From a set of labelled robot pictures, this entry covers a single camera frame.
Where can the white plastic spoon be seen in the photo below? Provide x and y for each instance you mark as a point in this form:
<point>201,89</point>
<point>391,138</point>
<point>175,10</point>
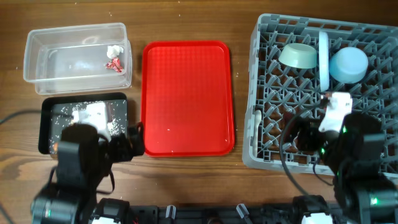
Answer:
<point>257,121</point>

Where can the white paper tissue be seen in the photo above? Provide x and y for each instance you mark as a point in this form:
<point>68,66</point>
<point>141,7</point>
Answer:
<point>113,51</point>

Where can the grey dishwasher rack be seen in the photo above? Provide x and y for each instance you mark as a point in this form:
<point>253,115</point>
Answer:
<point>277,89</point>

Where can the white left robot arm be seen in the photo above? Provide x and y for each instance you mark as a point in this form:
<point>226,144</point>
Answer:
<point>85,157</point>

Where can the black tray bin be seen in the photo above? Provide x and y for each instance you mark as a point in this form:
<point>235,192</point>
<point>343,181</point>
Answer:
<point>47,113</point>

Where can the red snack wrapper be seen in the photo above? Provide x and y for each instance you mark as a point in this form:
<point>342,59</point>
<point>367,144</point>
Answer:
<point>115,64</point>

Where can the spilled rice and food scraps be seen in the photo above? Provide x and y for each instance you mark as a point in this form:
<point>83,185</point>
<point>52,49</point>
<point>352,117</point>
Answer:
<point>62,118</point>

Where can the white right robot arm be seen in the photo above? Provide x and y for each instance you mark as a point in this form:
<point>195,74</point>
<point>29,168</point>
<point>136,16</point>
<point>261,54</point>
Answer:
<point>353,153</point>

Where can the light blue bowl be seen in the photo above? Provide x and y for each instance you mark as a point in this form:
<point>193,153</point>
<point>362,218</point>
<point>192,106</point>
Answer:
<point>348,65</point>

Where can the clear plastic bin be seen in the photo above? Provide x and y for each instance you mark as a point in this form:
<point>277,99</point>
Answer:
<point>72,59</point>

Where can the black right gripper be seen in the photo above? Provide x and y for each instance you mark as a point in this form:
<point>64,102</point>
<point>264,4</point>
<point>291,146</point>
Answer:
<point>306,137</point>

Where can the green bowl with food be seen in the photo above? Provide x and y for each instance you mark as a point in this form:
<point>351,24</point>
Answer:
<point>298,55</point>

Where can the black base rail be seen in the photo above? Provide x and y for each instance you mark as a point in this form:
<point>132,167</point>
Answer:
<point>300,210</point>

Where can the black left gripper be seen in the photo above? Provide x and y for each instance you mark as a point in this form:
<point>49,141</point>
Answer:
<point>125,145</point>

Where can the red plastic tray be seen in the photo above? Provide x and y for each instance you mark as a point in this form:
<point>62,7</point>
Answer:
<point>186,99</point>

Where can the light blue plate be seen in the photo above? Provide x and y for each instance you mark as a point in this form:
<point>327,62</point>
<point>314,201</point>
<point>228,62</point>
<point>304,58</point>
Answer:
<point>323,59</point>

